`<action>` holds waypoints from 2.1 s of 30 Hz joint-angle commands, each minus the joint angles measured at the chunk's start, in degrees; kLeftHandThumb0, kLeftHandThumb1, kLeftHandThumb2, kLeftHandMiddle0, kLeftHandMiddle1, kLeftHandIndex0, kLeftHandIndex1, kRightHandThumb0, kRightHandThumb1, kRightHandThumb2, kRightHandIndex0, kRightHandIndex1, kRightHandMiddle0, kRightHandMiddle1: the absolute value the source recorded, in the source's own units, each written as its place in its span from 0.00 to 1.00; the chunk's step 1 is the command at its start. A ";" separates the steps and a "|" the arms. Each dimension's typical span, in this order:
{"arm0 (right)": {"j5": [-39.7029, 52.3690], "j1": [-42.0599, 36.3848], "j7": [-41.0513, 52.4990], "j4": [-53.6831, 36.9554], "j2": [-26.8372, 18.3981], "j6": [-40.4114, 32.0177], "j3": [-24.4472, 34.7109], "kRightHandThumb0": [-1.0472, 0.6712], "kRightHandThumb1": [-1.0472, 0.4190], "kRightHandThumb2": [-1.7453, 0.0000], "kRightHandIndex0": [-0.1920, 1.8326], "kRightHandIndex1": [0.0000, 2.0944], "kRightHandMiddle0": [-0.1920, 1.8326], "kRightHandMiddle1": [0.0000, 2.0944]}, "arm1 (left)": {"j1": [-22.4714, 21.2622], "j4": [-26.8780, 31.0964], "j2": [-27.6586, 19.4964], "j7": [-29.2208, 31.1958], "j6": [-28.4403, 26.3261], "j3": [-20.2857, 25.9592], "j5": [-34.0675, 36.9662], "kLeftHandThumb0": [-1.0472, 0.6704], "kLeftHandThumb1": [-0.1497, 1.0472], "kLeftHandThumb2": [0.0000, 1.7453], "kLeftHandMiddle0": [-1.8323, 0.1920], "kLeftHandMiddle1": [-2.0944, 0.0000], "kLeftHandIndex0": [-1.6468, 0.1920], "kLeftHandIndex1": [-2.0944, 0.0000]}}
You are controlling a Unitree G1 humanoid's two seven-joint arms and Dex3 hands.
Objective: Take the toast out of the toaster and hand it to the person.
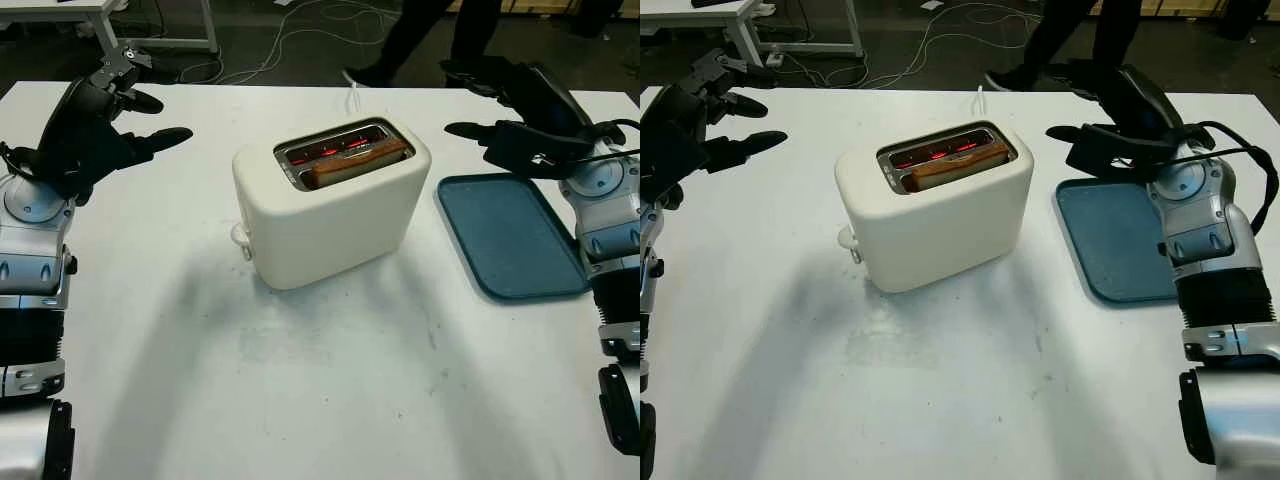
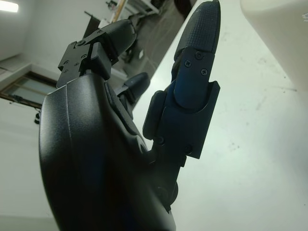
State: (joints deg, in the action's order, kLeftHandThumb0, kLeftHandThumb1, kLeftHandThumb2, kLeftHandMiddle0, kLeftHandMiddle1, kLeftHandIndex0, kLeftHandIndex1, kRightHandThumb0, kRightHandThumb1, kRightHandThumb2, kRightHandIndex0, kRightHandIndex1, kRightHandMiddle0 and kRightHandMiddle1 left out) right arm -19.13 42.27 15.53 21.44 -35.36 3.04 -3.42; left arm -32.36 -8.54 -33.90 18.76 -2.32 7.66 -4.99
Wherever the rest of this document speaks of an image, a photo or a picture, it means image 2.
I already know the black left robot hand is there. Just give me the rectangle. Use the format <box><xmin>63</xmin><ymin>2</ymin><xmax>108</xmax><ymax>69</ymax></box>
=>
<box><xmin>38</xmin><ymin>0</ymin><xmax>221</xmax><ymax>231</ymax></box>

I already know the dark framed window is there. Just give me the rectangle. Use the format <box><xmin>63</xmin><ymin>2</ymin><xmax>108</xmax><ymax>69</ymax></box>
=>
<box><xmin>0</xmin><ymin>70</ymin><xmax>59</xmax><ymax>107</ymax></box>

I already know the ceiling light panel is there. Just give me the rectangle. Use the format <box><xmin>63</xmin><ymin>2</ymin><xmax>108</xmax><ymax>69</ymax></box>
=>
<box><xmin>0</xmin><ymin>0</ymin><xmax>20</xmax><ymax>12</ymax></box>

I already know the white desk frame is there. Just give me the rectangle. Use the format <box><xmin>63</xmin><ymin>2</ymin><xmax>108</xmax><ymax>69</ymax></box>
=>
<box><xmin>108</xmin><ymin>0</ymin><xmax>162</xmax><ymax>19</ymax></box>

